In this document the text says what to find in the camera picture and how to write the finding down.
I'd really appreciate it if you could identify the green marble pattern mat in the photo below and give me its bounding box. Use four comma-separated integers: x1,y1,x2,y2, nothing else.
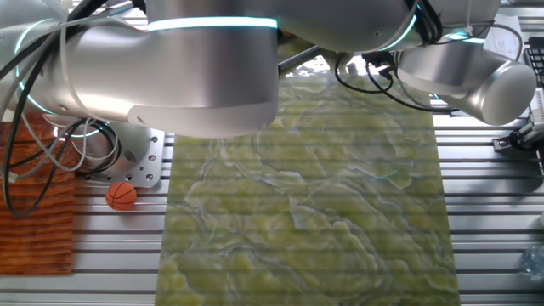
155,42,462,306

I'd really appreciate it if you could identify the small orange basketball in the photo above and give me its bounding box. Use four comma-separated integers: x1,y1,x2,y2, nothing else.
105,181,139,213

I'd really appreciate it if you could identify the small grey clamp device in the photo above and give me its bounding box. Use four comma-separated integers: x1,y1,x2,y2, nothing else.
492,121,544,153

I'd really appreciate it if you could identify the reddish wood grain board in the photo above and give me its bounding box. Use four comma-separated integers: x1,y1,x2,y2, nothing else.
0,112,77,276

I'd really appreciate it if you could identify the black keyboard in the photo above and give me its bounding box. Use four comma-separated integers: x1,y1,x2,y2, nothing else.
523,36,544,88

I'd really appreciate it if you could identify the clear plastic water bottle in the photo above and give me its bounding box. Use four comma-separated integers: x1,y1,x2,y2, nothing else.
522,244,544,281

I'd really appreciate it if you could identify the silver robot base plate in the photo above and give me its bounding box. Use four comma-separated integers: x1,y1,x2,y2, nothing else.
82,127,167,189

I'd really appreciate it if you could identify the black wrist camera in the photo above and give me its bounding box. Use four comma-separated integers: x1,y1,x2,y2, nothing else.
360,50,399,70

